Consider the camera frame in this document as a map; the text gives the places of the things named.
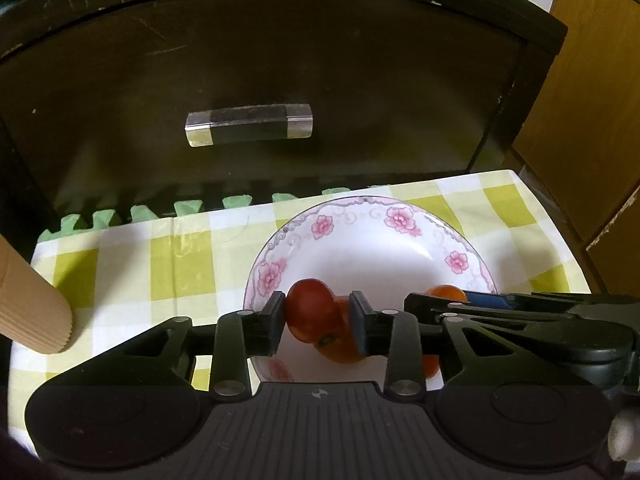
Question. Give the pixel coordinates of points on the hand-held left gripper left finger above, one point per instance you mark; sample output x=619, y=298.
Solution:
x=276, y=324

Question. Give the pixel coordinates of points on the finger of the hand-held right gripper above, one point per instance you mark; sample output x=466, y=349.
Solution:
x=430, y=305
x=492, y=300

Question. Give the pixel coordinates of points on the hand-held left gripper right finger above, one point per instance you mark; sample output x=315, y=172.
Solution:
x=357, y=326

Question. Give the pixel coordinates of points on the orange cherry tomato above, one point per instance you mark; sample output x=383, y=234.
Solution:
x=445, y=292

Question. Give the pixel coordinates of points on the large red tomato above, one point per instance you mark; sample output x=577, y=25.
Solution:
x=337, y=350

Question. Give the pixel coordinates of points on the white floral plate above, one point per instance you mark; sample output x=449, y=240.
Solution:
x=360, y=260

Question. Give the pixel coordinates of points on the person's right hand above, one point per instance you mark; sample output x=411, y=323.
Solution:
x=622, y=435

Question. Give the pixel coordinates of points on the green checkered tablecloth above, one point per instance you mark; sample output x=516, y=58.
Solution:
x=165, y=270

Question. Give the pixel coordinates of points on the green foam mat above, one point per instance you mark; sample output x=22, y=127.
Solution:
x=105, y=217

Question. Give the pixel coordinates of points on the wooden wardrobe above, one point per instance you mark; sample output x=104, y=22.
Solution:
x=600, y=85

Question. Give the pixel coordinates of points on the pink ribbed cylinder case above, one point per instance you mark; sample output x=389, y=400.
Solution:
x=30, y=310

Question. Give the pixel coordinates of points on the dark wooden nightstand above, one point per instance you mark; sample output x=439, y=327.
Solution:
x=300, y=60

